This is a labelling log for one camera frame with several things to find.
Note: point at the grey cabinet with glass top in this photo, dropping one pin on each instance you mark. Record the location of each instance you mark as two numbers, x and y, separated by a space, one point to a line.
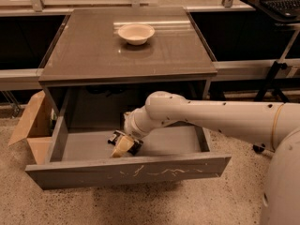
90 54

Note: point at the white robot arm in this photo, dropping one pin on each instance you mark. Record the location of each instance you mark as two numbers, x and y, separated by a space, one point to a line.
272 125

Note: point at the brown cardboard box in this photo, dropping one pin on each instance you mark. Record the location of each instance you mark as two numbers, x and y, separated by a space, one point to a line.
34 127

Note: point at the black laptop stand table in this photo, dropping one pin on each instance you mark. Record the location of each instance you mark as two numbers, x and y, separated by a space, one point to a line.
281 33

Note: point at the grey open top drawer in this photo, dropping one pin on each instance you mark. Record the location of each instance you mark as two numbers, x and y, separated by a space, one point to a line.
80 154

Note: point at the black rxbar chocolate wrapper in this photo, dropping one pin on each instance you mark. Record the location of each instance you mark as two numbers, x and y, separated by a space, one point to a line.
133 150

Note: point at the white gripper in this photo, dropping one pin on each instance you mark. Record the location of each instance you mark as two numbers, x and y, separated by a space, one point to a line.
131 130

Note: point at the white paper bowl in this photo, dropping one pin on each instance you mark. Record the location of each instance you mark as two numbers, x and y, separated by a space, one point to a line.
136 33

